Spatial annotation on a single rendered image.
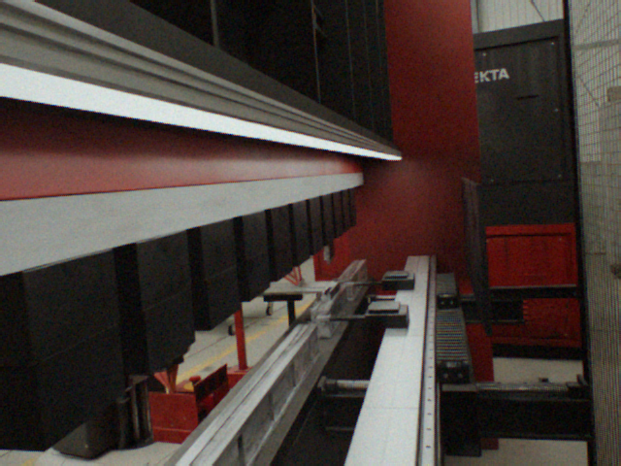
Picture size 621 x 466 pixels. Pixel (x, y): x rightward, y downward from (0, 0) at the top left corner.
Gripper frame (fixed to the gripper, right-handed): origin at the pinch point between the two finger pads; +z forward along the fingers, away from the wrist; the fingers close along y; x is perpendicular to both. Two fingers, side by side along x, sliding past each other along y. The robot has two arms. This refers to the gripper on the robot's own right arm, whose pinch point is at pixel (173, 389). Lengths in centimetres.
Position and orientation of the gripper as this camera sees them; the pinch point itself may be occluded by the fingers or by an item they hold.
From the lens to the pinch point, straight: 185.9
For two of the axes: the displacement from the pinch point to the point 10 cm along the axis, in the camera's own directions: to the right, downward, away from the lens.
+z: 3.1, 9.5, -0.5
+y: 8.7, -3.0, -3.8
